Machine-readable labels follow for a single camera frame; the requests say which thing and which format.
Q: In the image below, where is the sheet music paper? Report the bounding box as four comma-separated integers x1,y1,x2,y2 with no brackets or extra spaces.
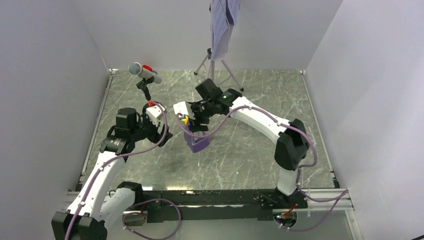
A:
210,0,241,61

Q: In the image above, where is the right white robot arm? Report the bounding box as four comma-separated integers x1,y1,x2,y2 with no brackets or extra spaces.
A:
174,78,310,208

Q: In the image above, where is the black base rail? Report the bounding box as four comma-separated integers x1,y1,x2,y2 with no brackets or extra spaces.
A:
126,188,308,223

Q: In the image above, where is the purple metronome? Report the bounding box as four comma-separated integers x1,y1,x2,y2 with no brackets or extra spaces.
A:
183,123,210,153

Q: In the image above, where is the purple cable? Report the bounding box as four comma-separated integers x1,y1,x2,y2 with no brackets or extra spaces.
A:
64,102,182,240
175,105,349,233

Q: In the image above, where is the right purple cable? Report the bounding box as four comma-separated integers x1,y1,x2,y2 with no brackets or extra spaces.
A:
175,105,349,233

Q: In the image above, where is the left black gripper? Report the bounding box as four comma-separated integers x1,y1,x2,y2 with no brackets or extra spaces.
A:
130,107,173,147

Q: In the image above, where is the orange green toy block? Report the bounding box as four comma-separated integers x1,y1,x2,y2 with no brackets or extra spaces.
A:
180,115,190,126

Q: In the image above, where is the silver toy microphone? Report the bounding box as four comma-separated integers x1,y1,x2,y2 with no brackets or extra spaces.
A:
128,62,162,84

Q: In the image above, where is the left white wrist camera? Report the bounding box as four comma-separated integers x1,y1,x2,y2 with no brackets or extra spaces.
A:
146,102,167,127

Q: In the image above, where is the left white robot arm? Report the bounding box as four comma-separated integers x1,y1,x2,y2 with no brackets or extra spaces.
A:
51,103,172,240

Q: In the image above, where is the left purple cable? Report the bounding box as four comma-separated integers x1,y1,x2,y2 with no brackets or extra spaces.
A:
64,102,182,240

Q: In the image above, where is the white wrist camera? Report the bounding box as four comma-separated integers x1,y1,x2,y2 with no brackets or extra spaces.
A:
173,101,195,120
146,102,167,127

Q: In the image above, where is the lilac tripod music stand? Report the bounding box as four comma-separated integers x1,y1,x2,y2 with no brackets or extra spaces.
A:
193,47,245,93

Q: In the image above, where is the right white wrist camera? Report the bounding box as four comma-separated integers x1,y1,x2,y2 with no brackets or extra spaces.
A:
173,101,195,120

